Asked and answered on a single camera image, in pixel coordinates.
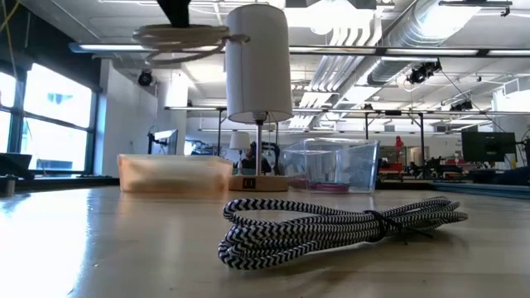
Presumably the long ceiling light bar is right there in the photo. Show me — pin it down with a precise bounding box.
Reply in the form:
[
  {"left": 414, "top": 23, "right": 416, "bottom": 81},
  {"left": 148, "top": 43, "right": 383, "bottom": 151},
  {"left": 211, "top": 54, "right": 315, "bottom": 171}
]
[{"left": 68, "top": 41, "right": 530, "bottom": 59}]

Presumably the magenta cable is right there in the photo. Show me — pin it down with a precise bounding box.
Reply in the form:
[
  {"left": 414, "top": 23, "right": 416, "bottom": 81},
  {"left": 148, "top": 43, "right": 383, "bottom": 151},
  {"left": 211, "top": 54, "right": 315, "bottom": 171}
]
[{"left": 289, "top": 178, "right": 352, "bottom": 194}]

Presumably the large window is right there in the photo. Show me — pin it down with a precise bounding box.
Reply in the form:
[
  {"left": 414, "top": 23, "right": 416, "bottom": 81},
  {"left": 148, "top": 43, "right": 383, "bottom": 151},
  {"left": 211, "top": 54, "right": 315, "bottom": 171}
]
[{"left": 0, "top": 61, "right": 100, "bottom": 177}]

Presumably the blue table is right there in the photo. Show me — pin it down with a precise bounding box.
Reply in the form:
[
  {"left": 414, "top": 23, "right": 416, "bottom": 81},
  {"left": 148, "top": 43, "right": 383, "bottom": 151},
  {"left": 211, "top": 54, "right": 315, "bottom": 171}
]
[{"left": 431, "top": 180, "right": 530, "bottom": 200}]

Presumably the small white shade lamp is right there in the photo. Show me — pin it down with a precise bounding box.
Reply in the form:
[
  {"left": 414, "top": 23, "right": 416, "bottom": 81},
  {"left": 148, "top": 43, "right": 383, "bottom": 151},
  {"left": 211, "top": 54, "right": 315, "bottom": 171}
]
[{"left": 229, "top": 131, "right": 252, "bottom": 175}]

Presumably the black computer monitor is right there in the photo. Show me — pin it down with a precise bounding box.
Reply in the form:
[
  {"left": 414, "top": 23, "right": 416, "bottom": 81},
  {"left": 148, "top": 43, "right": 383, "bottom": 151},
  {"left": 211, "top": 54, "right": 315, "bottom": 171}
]
[
  {"left": 460, "top": 131, "right": 518, "bottom": 164},
  {"left": 147, "top": 128, "right": 180, "bottom": 156}
]

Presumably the black flat device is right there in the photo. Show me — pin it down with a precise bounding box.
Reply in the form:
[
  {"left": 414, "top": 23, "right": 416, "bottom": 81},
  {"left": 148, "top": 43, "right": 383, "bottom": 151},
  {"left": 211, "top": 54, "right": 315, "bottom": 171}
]
[{"left": 0, "top": 151, "right": 34, "bottom": 181}]

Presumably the black white braided cable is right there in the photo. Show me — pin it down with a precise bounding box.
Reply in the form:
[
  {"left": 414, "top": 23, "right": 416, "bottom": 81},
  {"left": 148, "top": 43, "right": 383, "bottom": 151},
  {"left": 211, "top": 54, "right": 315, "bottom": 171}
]
[{"left": 217, "top": 196, "right": 469, "bottom": 271}]

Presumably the grey metal post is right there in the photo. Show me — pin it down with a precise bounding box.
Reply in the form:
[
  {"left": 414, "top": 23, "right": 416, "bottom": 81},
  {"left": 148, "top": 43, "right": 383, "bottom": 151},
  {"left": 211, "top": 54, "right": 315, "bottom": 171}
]
[{"left": 0, "top": 173, "right": 17, "bottom": 198}]

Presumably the black aluminium table frame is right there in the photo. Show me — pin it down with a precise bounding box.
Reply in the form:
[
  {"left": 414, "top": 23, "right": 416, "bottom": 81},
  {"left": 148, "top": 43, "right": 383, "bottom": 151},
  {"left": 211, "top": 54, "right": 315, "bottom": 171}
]
[{"left": 0, "top": 175, "right": 121, "bottom": 192}]

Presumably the clear plastic bin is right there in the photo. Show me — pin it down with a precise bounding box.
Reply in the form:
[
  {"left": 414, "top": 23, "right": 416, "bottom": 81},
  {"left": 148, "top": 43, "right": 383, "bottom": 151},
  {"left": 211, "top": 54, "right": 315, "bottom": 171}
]
[{"left": 279, "top": 137, "right": 381, "bottom": 195}]

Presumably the black ceiling camera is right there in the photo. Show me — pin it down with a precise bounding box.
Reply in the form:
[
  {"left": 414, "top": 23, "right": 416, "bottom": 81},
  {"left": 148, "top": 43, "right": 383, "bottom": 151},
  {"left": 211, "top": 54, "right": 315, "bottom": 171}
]
[
  {"left": 407, "top": 59, "right": 443, "bottom": 85},
  {"left": 137, "top": 69, "right": 155, "bottom": 88}
]

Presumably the silver ceiling duct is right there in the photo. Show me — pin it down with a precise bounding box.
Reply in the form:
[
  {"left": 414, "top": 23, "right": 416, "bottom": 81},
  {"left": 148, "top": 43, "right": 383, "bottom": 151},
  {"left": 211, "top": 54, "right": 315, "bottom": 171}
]
[{"left": 366, "top": 0, "right": 456, "bottom": 86}]

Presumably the black cable tie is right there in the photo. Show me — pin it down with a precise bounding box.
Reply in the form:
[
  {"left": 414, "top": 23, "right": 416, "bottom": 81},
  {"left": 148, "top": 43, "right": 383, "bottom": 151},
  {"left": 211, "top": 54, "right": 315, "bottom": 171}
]
[{"left": 363, "top": 209, "right": 434, "bottom": 245}]

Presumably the orange plastic bin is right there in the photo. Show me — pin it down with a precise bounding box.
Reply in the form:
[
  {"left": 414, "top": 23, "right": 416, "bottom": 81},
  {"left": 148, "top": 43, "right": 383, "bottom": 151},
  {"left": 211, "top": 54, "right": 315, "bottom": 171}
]
[{"left": 117, "top": 153, "right": 234, "bottom": 194}]

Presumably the cream cable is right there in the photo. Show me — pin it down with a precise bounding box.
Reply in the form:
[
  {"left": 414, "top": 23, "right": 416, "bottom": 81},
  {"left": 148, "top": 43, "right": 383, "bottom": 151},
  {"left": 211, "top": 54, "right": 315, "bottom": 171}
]
[{"left": 132, "top": 23, "right": 252, "bottom": 66}]

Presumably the white shade table lamp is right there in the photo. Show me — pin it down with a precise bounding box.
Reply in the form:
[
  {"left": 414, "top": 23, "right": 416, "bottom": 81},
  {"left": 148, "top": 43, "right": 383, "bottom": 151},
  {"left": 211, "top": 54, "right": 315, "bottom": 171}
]
[{"left": 224, "top": 2, "right": 294, "bottom": 192}]

